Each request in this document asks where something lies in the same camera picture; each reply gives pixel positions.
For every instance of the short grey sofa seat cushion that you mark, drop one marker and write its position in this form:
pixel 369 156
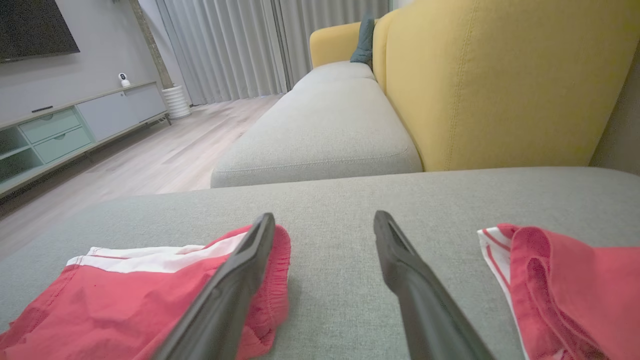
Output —
pixel 335 70

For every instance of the grey and mint TV cabinet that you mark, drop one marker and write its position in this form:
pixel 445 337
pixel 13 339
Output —
pixel 115 112

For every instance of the small white security camera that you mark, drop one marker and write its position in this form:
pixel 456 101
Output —
pixel 124 80

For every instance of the brown wooden pillar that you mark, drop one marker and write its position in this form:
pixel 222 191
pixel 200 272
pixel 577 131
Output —
pixel 150 45

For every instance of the black remote control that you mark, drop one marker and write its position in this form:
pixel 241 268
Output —
pixel 42 109

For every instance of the long grey sofa seat cushion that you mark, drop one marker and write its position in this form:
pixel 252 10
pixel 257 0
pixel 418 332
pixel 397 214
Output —
pixel 320 135

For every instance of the red basketball jersey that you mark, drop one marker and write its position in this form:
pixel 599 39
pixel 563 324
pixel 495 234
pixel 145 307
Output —
pixel 580 295

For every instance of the grey pleated curtain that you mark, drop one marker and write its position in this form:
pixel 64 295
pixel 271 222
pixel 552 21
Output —
pixel 230 45

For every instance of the teal throw pillow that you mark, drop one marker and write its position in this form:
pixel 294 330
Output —
pixel 364 40

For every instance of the red shorts with white stripe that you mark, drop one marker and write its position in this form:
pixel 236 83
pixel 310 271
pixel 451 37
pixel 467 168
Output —
pixel 110 310

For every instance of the black wall television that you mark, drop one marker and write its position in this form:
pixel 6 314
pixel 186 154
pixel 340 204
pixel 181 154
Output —
pixel 30 25

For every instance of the white ribbed floor vase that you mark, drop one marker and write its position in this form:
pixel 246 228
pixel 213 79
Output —
pixel 176 102

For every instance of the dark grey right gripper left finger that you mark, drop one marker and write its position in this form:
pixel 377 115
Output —
pixel 225 310

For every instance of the wide yellow sofa backrest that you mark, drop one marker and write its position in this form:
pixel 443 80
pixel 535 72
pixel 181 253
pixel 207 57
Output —
pixel 500 85

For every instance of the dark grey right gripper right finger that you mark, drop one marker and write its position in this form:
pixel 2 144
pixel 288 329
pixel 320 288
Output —
pixel 430 320

